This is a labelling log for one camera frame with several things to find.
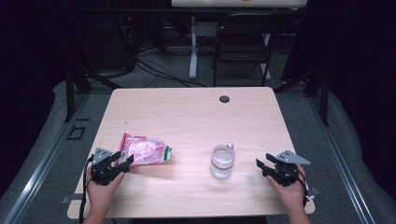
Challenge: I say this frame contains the black folding chair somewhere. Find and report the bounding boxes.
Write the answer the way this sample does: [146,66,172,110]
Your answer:
[212,12,283,88]

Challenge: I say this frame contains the pink and white seasoning bag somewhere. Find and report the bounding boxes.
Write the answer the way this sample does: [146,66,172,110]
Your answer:
[114,133,173,169]

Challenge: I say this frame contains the white background desk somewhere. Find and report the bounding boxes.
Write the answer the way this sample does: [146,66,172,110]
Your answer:
[171,0,308,81]

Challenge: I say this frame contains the black tape square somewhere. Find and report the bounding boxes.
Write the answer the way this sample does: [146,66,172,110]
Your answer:
[65,124,87,141]

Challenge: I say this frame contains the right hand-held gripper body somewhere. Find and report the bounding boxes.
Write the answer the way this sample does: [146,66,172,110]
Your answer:
[267,149,311,188]

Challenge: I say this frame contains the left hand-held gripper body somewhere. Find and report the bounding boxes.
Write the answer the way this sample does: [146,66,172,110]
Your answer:
[90,147,125,187]

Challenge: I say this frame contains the black metal stand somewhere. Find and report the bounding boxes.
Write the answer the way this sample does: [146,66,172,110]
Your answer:
[274,66,331,127]
[64,18,122,123]

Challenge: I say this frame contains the black floor cable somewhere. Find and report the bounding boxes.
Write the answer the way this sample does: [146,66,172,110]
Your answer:
[135,59,208,89]
[134,63,191,89]

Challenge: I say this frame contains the clear jar with hinged lid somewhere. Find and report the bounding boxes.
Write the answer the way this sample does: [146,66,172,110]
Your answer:
[209,142,236,180]

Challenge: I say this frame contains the person's right hand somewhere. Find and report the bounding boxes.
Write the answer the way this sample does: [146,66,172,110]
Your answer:
[265,165,307,213]

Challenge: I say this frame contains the person's left hand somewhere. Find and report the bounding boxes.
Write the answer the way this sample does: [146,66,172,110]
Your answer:
[85,166,125,204]

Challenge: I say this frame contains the aluminium floor rail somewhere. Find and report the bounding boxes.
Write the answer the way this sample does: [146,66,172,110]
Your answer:
[3,92,90,224]
[306,92,376,224]

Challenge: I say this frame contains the right hand-held gripper black cable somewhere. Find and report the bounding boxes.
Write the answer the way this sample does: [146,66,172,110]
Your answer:
[297,169,310,208]

